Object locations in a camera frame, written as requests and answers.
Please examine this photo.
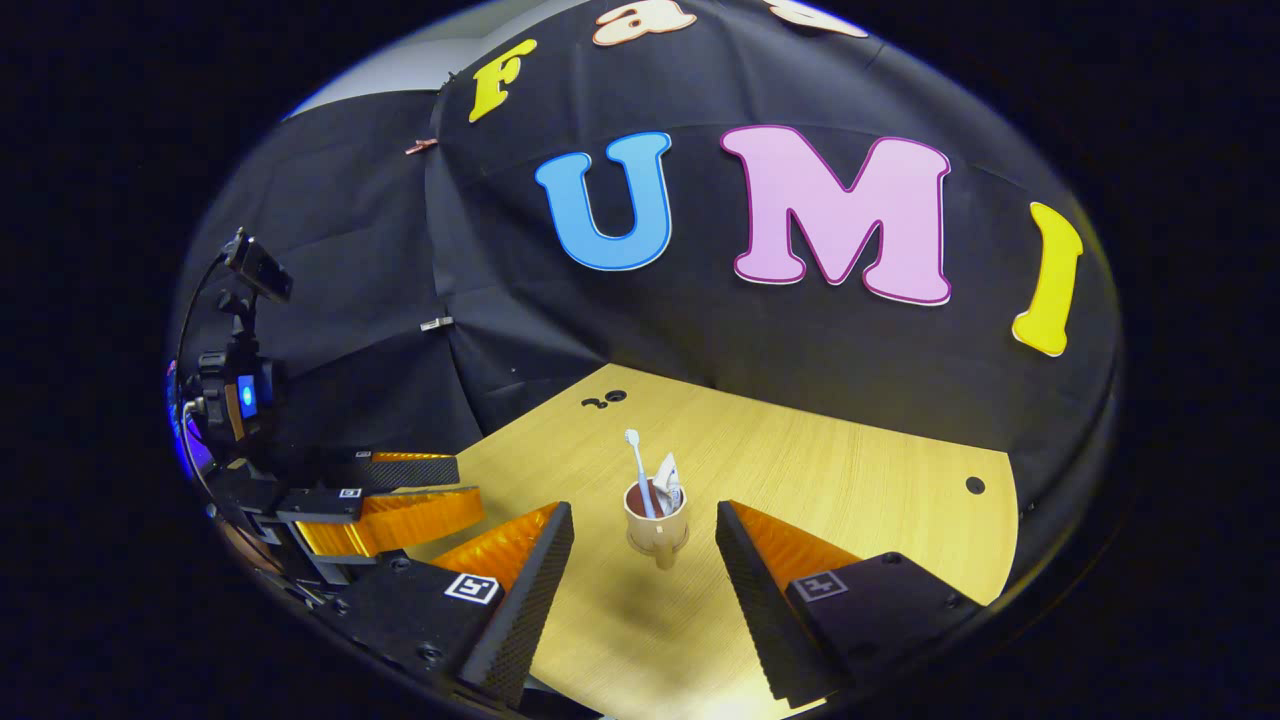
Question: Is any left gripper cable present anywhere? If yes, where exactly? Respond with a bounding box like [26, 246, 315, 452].
[172, 252, 229, 481]

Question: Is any beige cup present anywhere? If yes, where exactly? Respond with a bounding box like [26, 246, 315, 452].
[624, 478, 691, 571]

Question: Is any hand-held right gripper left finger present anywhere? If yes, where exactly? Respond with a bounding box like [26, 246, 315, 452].
[330, 502, 576, 709]

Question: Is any black backdrop cloth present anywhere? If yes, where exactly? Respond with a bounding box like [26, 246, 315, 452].
[170, 0, 1121, 561]

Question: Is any wooden desktop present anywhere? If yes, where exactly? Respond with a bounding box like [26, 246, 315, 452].
[405, 363, 1021, 720]

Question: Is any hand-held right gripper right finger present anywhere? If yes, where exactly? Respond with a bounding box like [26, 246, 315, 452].
[715, 500, 986, 704]

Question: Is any white toothbrush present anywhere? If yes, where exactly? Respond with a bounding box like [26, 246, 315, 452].
[625, 429, 658, 519]

